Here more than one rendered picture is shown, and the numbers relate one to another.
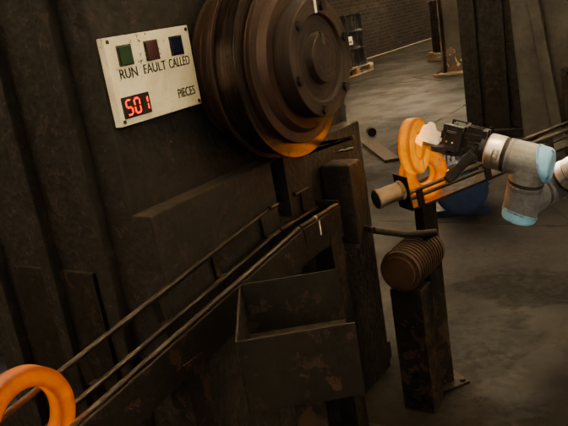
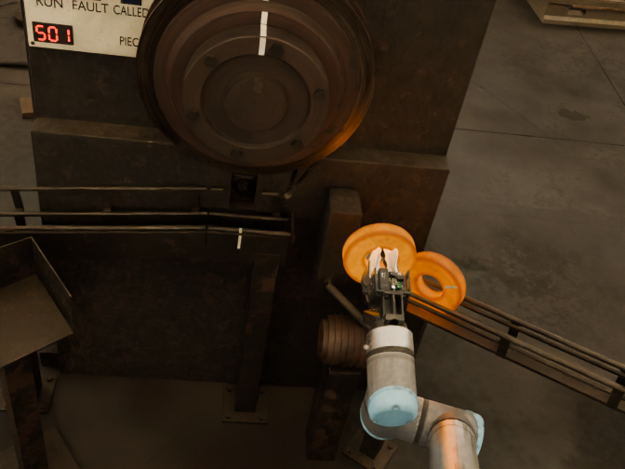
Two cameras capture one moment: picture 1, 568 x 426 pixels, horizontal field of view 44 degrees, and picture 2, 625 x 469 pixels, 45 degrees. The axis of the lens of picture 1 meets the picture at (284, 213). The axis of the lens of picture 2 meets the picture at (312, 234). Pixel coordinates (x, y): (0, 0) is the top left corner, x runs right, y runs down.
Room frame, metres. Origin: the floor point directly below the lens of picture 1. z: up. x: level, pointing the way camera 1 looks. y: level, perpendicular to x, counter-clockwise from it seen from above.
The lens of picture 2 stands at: (0.94, -1.13, 1.90)
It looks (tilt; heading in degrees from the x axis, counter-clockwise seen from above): 41 degrees down; 45
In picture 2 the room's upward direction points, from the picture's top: 11 degrees clockwise
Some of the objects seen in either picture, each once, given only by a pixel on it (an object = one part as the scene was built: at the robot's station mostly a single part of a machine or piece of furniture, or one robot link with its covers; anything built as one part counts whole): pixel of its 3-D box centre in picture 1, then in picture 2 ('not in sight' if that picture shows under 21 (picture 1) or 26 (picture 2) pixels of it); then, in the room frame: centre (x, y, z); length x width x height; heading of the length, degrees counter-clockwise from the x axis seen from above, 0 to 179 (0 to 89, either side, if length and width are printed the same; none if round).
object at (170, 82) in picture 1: (153, 73); (91, 11); (1.55, 0.23, 1.15); 0.26 x 0.02 x 0.18; 145
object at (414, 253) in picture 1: (420, 320); (350, 390); (1.96, -0.36, 0.27); 0.22 x 0.13 x 0.53; 145
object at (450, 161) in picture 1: (460, 179); not in sight; (3.84, -1.02, 0.17); 0.57 x 0.31 x 0.34; 165
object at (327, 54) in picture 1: (315, 58); (256, 98); (1.71, -0.14, 1.11); 0.28 x 0.06 x 0.28; 145
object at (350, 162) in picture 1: (345, 201); (336, 235); (1.97, -0.18, 0.68); 0.11 x 0.08 x 0.24; 55
